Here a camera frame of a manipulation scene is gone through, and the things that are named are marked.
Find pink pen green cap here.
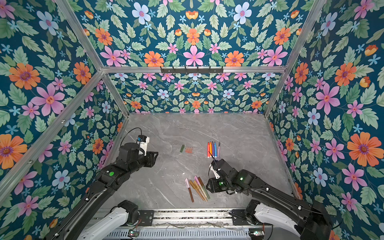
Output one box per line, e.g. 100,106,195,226
216,142,221,158

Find dark green pen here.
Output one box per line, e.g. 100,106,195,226
198,177,211,200

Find blue highlighter pen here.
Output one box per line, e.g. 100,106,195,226
214,142,217,158

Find orange highlighter pen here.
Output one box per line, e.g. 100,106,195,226
209,142,213,158

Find red highlighter pen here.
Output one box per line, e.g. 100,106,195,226
207,142,211,158

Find purple highlighter pen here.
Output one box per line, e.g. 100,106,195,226
211,142,215,157

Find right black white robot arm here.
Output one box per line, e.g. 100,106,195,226
206,159,333,240

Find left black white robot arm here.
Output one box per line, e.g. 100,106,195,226
43,143,159,240

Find beige pen pink cap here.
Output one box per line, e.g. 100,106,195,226
194,176,208,202

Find tan brown pen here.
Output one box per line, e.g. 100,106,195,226
193,180,208,202

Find brown pen tan cap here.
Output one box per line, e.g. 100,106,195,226
189,180,205,201

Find brown pen pink cap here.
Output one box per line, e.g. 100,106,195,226
185,178,194,203

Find right small circuit board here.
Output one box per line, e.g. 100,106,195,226
249,229,265,240

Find small circuit board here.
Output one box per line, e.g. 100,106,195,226
128,230,140,238
249,229,265,240

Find left small circuit board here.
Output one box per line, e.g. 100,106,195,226
128,230,140,238

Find black hook rack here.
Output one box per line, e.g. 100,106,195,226
160,67,224,74

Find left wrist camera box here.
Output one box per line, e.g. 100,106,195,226
137,135,150,156

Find aluminium front rail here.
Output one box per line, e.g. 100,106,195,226
67,207,319,230

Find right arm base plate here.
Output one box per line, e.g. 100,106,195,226
229,209,272,227

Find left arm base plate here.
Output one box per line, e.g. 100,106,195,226
134,210,155,227

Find white slotted cable duct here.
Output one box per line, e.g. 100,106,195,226
104,228,251,240

